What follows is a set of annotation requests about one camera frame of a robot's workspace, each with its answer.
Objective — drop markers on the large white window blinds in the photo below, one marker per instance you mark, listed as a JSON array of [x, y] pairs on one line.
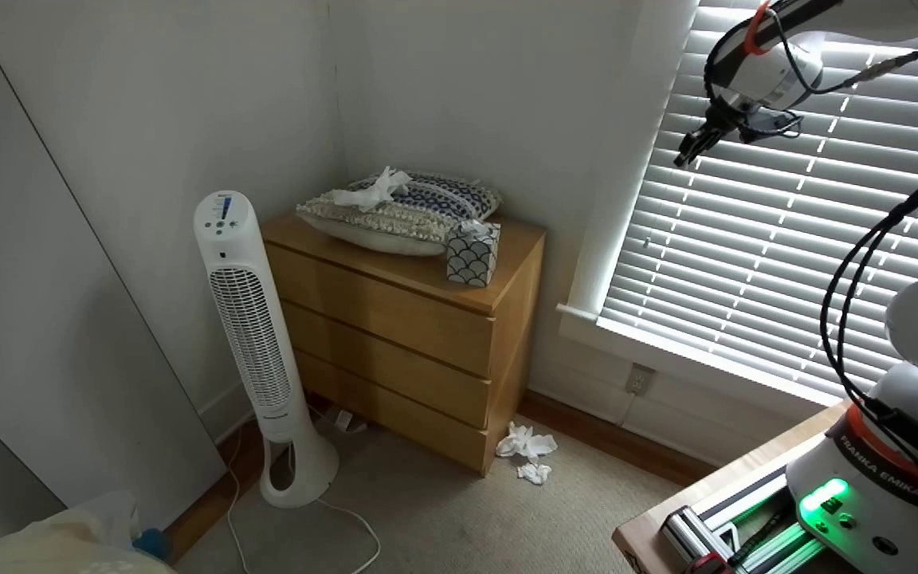
[[778, 257]]

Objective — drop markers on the white window frame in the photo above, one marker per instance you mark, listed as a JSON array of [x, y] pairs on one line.
[[639, 129]]

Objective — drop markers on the crumpled white tissue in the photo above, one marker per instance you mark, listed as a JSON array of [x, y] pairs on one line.
[[529, 445]]

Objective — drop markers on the white tower fan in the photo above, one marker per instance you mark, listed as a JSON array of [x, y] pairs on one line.
[[253, 331]]

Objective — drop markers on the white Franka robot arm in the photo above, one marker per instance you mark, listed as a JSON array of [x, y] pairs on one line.
[[778, 60]]

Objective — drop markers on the patterned tissue box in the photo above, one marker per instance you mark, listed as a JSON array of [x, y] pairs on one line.
[[473, 257]]

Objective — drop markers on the brown wooden baseboard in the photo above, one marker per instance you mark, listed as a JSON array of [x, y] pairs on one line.
[[619, 434], [214, 489]]

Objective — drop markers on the bed with light bedding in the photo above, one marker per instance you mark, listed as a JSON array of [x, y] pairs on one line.
[[47, 545]]

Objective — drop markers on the small blue object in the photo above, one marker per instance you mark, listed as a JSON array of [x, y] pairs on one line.
[[152, 545]]

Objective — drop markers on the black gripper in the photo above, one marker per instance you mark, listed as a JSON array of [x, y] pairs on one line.
[[750, 118]]

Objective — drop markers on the white cloth on pillow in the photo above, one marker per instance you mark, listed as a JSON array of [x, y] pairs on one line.
[[372, 190]]

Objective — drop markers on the white wall outlet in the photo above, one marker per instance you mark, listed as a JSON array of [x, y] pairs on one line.
[[641, 380]]

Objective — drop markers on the white basket on dresser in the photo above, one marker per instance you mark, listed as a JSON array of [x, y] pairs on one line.
[[417, 219]]

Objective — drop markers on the wooden three-drawer dresser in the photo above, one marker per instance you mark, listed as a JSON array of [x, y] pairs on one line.
[[397, 321]]

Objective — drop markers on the large white board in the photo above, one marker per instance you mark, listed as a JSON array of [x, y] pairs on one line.
[[47, 321]]

